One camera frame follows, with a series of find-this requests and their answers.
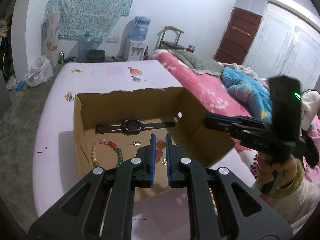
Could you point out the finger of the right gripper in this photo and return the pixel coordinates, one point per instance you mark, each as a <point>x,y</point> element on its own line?
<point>225,127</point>
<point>213,119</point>

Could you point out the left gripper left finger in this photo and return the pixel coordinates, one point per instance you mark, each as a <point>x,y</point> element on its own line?
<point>100,205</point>

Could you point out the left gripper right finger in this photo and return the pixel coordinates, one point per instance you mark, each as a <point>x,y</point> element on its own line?
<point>221,205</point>

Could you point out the pink and black watch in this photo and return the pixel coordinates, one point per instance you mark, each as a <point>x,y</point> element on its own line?
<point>132,127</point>

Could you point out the blue patterned blanket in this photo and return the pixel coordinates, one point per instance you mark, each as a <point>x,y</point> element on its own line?
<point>249,92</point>

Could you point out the pink floral blanket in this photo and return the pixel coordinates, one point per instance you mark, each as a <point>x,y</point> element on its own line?
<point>209,90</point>

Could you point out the grey fuzzy blanket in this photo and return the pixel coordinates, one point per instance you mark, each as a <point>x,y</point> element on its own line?
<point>200,66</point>

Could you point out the dark red door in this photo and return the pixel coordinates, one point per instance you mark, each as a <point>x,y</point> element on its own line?
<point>240,32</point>

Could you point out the brown cardboard box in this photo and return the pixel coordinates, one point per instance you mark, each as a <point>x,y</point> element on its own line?
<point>146,105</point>

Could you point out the wooden chair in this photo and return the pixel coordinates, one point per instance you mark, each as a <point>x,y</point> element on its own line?
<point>169,38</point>

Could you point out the white plastic bag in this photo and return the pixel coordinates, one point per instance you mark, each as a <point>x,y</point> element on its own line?
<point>40,72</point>

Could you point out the black trash bin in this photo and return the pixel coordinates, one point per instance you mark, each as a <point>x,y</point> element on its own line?
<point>95,56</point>

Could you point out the large clear water jug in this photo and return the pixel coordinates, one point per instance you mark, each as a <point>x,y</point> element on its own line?
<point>85,44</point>

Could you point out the blue patterned wall cloth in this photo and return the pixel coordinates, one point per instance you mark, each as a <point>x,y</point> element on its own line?
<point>78,16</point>

